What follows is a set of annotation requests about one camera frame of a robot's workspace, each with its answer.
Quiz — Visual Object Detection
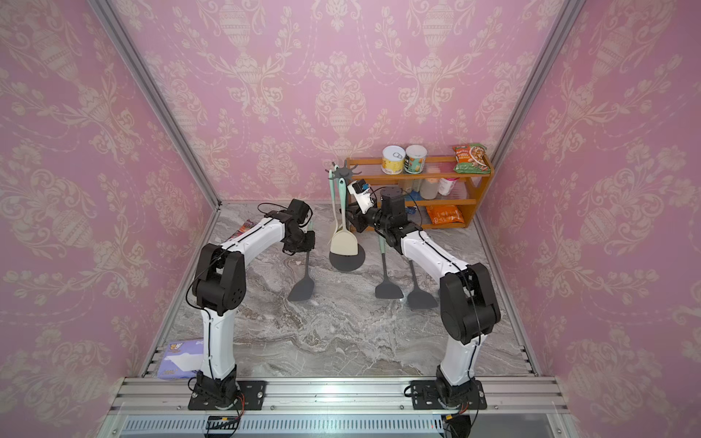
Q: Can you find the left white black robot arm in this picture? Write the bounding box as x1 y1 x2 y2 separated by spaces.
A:
190 199 315 406

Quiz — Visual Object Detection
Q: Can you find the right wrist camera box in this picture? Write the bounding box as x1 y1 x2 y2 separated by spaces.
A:
348 179 376 214

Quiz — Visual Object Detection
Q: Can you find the red green snack packet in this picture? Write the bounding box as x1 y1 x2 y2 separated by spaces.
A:
453 143 491 174

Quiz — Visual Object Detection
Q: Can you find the aluminium front rail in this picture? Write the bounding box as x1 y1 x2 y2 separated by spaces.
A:
98 377 578 437

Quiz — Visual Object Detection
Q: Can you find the cream spatula mint handle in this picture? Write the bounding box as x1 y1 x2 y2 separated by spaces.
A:
330 177 358 257

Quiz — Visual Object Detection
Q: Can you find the grey spatula mint handle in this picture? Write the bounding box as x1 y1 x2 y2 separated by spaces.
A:
374 237 403 299
407 260 438 310
288 251 315 302

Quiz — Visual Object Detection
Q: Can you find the purple candy bag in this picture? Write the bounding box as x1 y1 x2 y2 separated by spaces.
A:
231 219 257 238

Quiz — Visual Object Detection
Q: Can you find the grey utensil rack stand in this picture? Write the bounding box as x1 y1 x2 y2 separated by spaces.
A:
329 164 365 272

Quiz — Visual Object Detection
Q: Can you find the purple tissue packet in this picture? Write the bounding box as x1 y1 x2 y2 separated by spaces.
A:
157 339 204 380

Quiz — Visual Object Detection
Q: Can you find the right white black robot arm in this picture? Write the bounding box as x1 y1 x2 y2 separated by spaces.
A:
342 180 501 412

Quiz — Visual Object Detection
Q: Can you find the white pink bottle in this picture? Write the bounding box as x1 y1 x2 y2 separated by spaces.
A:
438 178 456 196

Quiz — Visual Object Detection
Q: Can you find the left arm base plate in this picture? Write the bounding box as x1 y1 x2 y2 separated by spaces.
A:
188 381 268 412

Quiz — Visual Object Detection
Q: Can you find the cream ladle mint handle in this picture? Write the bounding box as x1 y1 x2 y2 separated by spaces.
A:
328 164 339 237

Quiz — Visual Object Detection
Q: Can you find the wooden orange shelf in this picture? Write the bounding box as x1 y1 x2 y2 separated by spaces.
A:
345 155 494 229

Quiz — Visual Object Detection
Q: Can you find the green tin can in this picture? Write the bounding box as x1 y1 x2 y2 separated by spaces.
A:
403 144 428 174

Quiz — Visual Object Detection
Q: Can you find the orange snack packet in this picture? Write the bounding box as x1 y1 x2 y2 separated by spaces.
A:
426 204 465 226

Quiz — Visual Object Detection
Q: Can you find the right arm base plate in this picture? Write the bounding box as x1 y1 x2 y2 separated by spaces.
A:
403 379 487 412

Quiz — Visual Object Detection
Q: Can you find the white plastic bottle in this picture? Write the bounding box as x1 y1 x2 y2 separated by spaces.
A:
419 166 440 200

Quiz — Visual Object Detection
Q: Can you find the yellow tin can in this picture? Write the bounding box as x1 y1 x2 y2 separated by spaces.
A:
381 145 406 175

